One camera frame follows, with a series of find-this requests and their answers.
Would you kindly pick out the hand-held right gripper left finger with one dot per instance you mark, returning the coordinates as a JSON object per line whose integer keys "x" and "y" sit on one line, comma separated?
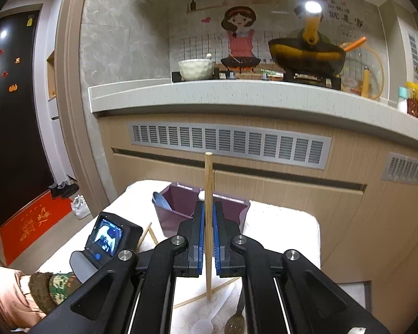
{"x": 198, "y": 243}

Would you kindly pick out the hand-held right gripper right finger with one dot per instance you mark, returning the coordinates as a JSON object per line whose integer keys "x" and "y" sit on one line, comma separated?
{"x": 218, "y": 243}

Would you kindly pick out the wooden chopstick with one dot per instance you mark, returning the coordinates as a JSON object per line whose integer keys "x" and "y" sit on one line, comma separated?
{"x": 154, "y": 238}
{"x": 190, "y": 301}
{"x": 145, "y": 233}
{"x": 208, "y": 181}

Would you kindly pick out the purple plastic container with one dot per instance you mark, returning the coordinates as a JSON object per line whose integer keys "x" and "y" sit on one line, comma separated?
{"x": 176, "y": 215}

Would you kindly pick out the metal spoon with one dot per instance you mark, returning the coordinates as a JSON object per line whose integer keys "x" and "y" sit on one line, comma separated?
{"x": 235, "y": 323}

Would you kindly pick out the person's left forearm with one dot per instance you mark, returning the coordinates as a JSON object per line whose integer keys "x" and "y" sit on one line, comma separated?
{"x": 38, "y": 292}

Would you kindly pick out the white ceramic spoon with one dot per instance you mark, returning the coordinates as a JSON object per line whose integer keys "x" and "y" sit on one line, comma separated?
{"x": 201, "y": 195}

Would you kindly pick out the blue plastic spoon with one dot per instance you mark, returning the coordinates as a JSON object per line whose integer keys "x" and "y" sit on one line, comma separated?
{"x": 160, "y": 201}

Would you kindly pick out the white shoes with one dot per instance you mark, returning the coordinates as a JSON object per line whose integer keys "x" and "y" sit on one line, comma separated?
{"x": 80, "y": 207}

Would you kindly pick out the white towel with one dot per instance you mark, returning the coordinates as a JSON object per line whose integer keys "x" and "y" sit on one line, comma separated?
{"x": 282, "y": 236}

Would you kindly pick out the black shoes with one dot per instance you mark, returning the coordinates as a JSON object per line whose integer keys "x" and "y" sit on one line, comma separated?
{"x": 62, "y": 188}

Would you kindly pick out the clear plastic spoon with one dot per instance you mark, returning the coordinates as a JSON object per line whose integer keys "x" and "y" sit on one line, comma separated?
{"x": 202, "y": 326}

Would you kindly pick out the red doormat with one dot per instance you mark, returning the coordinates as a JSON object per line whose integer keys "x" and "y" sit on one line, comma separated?
{"x": 31, "y": 226}

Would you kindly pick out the stone kitchen counter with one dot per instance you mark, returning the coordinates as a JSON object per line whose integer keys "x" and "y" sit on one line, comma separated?
{"x": 230, "y": 95}

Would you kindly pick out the black door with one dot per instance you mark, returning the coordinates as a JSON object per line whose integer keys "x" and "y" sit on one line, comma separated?
{"x": 17, "y": 128}

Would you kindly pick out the white ribbed bowl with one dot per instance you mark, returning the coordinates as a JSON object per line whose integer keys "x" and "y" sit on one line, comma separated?
{"x": 196, "y": 69}

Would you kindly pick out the orange door decorations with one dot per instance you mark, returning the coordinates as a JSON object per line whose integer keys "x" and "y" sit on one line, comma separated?
{"x": 13, "y": 87}

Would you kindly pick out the black gas stove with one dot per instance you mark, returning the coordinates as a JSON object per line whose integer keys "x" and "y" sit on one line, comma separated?
{"x": 310, "y": 78}

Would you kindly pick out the short grey vent grille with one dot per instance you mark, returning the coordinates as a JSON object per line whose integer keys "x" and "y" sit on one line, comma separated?
{"x": 407, "y": 168}

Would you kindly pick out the orange rimmed glass lid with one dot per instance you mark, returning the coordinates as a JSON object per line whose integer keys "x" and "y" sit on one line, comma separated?
{"x": 374, "y": 76}

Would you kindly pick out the white bottle with teal cap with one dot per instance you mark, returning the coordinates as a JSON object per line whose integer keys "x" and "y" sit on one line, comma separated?
{"x": 402, "y": 99}

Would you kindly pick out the orange spatula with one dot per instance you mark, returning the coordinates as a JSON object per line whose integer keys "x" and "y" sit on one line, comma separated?
{"x": 353, "y": 44}

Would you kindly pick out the cartoon wall sticker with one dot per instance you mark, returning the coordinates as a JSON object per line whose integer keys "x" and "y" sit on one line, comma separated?
{"x": 240, "y": 38}

